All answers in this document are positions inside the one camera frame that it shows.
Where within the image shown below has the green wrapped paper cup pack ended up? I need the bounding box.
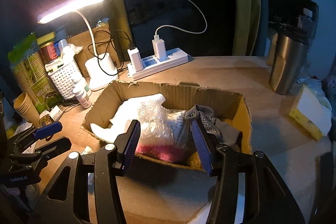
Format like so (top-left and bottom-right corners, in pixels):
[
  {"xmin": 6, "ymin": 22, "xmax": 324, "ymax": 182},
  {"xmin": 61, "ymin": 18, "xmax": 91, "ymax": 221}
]
[{"xmin": 7, "ymin": 32, "xmax": 53, "ymax": 114}]

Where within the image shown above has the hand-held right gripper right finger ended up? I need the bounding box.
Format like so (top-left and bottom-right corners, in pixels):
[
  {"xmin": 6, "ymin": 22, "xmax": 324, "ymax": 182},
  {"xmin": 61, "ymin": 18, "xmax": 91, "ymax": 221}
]
[{"xmin": 191, "ymin": 119, "xmax": 306, "ymax": 224}]

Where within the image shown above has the yellow tissue pack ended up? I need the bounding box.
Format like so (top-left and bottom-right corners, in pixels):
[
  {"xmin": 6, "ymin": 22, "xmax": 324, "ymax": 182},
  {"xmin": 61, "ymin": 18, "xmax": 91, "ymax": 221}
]
[{"xmin": 289, "ymin": 80, "xmax": 332, "ymax": 142}]

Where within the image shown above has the white charger with black cable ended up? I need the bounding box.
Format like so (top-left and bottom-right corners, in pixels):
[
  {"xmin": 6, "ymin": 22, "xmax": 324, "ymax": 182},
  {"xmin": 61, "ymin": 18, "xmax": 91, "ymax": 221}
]
[{"xmin": 128, "ymin": 48, "xmax": 143, "ymax": 71}]

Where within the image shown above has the white desk lamp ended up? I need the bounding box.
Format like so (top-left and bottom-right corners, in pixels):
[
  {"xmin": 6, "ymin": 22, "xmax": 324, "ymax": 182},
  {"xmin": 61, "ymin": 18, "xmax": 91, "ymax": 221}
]
[{"xmin": 37, "ymin": 0, "xmax": 118, "ymax": 91}]

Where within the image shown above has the white plastic basket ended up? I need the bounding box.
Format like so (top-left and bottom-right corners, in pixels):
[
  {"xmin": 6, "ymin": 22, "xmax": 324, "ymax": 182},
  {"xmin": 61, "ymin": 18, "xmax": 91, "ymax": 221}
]
[{"xmin": 48, "ymin": 60, "xmax": 82, "ymax": 100}]

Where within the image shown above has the small printed packet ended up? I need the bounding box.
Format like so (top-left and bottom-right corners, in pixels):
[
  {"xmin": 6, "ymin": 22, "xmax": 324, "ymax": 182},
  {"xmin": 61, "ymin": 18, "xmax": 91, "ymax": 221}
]
[{"xmin": 81, "ymin": 146, "xmax": 97, "ymax": 157}]

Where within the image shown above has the red label jar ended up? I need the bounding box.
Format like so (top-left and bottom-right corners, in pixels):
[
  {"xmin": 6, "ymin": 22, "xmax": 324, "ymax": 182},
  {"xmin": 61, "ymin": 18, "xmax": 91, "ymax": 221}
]
[{"xmin": 39, "ymin": 42, "xmax": 59, "ymax": 64}]

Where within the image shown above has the pink plush toy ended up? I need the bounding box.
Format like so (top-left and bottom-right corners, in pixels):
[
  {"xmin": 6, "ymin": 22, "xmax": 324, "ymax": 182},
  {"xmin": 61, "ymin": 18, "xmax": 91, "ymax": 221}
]
[{"xmin": 135, "ymin": 144, "xmax": 189, "ymax": 163}]

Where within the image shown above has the black cable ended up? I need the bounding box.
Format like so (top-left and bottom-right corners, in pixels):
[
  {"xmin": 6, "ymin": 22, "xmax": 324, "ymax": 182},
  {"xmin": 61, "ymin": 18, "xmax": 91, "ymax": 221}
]
[{"xmin": 93, "ymin": 29, "xmax": 135, "ymax": 75}]

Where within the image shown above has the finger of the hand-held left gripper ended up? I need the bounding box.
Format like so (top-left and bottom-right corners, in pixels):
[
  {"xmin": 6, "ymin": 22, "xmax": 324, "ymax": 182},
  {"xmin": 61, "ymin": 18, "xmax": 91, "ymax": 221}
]
[
  {"xmin": 16, "ymin": 136, "xmax": 72, "ymax": 163},
  {"xmin": 10, "ymin": 121, "xmax": 63, "ymax": 151}
]

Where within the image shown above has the white square adapter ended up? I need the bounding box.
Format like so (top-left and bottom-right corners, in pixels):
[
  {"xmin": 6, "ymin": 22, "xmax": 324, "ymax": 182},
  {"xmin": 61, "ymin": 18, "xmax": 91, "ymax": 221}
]
[{"xmin": 50, "ymin": 107, "xmax": 63, "ymax": 120}]

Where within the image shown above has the closed brown cardboard box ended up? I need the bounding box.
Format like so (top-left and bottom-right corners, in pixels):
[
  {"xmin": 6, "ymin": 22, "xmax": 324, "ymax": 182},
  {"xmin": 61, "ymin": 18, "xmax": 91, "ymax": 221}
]
[{"xmin": 67, "ymin": 25, "xmax": 121, "ymax": 77}]

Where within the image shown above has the steel tumbler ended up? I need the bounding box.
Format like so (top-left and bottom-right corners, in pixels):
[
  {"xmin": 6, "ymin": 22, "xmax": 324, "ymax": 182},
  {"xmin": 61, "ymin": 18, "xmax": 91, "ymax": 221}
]
[{"xmin": 268, "ymin": 26, "xmax": 310, "ymax": 95}]

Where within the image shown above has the grey dotted sock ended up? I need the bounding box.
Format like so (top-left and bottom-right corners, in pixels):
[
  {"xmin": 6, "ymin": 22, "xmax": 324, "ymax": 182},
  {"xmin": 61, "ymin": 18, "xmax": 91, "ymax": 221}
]
[{"xmin": 185, "ymin": 105, "xmax": 243, "ymax": 146}]

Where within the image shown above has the white crumpled tissue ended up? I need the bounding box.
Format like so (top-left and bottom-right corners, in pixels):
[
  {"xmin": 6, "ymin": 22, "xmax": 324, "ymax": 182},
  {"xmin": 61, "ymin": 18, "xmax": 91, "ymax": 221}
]
[{"xmin": 61, "ymin": 45, "xmax": 84, "ymax": 60}]

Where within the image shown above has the small white bottle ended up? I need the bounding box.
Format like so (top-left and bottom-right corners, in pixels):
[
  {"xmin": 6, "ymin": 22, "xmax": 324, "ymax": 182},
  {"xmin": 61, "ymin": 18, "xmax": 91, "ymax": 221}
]
[
  {"xmin": 71, "ymin": 77, "xmax": 92, "ymax": 96},
  {"xmin": 73, "ymin": 88, "xmax": 91, "ymax": 109}
]

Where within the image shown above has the stack of brown paper cups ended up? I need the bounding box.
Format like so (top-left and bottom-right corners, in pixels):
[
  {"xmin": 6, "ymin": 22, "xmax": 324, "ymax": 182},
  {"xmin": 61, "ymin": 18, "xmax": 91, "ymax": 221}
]
[{"xmin": 13, "ymin": 93, "xmax": 40, "ymax": 126}]

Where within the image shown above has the white power strip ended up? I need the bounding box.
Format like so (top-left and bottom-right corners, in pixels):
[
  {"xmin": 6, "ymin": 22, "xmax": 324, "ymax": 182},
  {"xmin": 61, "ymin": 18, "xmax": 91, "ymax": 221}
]
[{"xmin": 127, "ymin": 48, "xmax": 189, "ymax": 80}]

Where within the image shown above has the bubble wrap bundle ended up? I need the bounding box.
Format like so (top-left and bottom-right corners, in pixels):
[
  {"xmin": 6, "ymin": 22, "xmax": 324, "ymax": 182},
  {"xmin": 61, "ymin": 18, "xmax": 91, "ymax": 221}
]
[{"xmin": 136, "ymin": 101, "xmax": 184, "ymax": 148}]

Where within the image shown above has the white cable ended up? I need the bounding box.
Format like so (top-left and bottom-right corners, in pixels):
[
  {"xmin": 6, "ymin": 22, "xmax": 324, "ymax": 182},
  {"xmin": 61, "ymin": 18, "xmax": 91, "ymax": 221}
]
[{"xmin": 104, "ymin": 0, "xmax": 208, "ymax": 41}]

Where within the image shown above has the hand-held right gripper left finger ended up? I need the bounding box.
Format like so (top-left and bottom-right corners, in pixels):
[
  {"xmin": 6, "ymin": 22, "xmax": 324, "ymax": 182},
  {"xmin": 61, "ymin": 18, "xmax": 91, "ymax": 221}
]
[{"xmin": 28, "ymin": 119, "xmax": 142, "ymax": 224}]

